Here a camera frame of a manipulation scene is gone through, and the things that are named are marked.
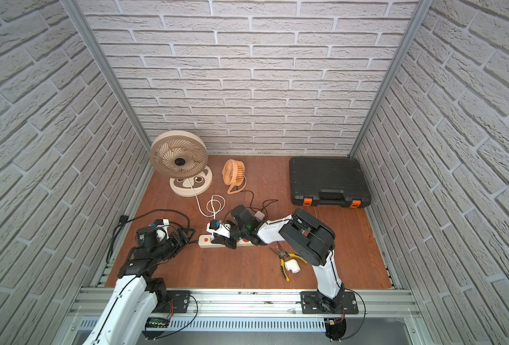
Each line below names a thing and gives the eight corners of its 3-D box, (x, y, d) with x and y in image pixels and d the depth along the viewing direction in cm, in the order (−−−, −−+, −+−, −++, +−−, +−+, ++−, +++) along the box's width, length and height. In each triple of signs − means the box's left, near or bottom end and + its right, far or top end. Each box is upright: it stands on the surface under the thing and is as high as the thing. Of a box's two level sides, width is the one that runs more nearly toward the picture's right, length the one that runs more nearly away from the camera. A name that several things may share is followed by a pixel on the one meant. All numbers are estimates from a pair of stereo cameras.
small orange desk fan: (223, 194, 104) (220, 179, 95) (226, 173, 113) (223, 158, 103) (246, 194, 104) (244, 179, 95) (247, 174, 113) (246, 158, 103)
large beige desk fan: (171, 196, 104) (143, 150, 79) (177, 177, 111) (153, 129, 87) (210, 196, 104) (195, 150, 79) (214, 177, 112) (201, 130, 87)
